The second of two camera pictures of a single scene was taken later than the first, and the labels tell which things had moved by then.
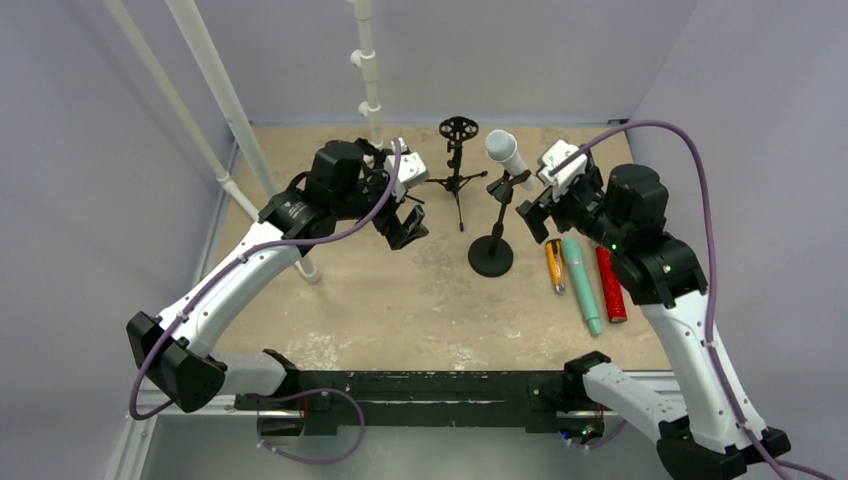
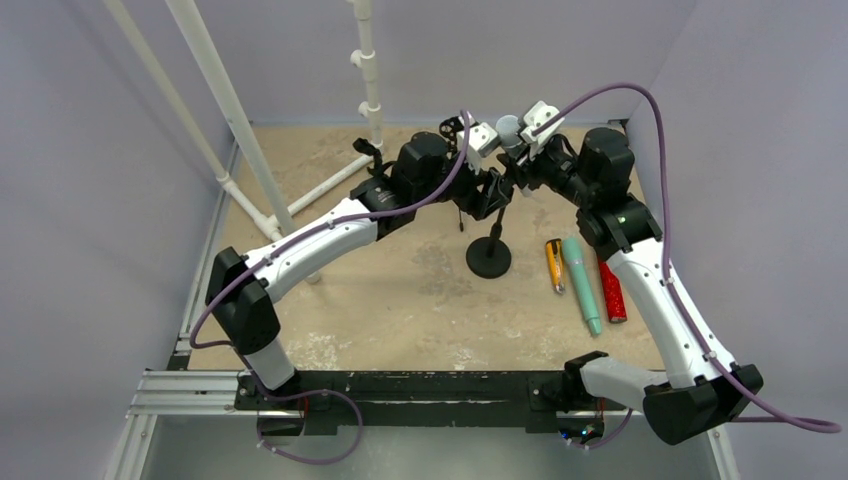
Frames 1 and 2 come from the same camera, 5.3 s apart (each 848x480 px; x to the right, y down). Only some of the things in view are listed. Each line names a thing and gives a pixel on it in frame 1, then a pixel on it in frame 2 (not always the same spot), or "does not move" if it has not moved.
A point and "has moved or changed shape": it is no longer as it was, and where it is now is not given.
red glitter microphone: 613,289 does not move
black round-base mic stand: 492,255 does not move
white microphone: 501,146 has moved or changed shape
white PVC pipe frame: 231,105 does not move
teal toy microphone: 583,285 does not move
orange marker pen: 555,255 does not move
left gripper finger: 410,230 → 499,193
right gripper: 553,201 → 527,168
